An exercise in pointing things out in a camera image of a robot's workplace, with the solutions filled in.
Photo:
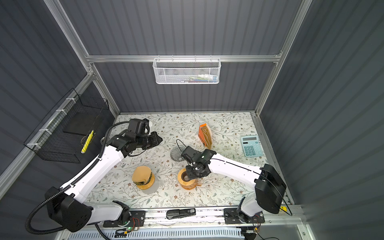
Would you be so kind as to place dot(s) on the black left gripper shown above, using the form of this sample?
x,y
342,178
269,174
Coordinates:
x,y
156,140

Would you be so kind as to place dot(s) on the orange glass pitcher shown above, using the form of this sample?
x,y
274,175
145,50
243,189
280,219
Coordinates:
x,y
189,185

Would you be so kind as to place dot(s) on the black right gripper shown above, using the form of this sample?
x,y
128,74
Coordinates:
x,y
190,175

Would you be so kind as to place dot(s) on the black wire basket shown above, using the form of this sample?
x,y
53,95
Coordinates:
x,y
61,137

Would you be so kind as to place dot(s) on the orange coffee filter box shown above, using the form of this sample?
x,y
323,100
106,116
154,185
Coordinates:
x,y
205,135

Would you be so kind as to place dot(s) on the yellow marker pen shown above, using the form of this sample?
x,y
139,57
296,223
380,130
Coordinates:
x,y
87,142

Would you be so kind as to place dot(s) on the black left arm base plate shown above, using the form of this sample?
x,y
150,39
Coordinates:
x,y
135,218

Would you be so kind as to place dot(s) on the pens in white basket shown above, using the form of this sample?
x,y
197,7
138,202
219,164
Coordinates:
x,y
205,78

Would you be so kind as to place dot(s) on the black stapler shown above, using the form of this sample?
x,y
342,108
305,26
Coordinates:
x,y
180,213

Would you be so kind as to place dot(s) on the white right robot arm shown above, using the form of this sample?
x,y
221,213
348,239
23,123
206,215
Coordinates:
x,y
269,188

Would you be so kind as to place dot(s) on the grey glass dripper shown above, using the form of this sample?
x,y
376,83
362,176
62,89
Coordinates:
x,y
176,154

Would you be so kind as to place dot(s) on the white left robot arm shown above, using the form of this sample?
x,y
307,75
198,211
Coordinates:
x,y
67,206

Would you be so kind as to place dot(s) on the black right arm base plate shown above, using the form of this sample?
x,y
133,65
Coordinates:
x,y
233,216

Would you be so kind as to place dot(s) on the white wire basket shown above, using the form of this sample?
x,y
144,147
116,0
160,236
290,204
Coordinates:
x,y
166,70

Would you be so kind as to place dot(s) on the light blue calculator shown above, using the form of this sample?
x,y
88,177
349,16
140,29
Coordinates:
x,y
251,146

